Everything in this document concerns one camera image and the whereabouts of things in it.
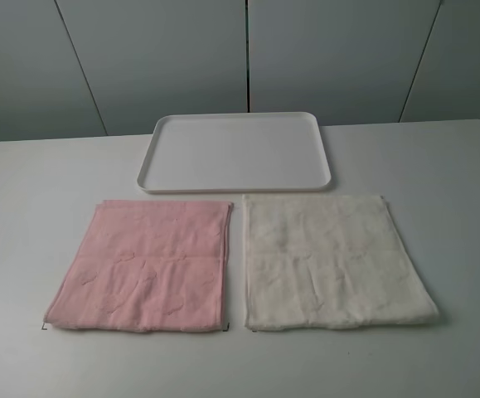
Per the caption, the white rectangular plastic tray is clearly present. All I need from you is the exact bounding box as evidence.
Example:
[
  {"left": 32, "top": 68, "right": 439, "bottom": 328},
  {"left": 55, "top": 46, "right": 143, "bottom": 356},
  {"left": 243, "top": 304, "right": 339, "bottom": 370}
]
[{"left": 137, "top": 112, "right": 332, "bottom": 194}]

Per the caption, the cream white towel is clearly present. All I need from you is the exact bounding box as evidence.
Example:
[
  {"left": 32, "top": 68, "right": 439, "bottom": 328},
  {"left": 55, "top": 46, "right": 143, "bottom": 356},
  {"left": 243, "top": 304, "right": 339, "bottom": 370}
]
[{"left": 243, "top": 194, "right": 439, "bottom": 332}]

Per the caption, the pink towel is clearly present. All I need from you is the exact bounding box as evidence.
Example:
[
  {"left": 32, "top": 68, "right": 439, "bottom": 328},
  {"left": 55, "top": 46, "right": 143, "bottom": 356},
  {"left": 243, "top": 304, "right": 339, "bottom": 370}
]
[{"left": 43, "top": 200, "right": 233, "bottom": 332}]

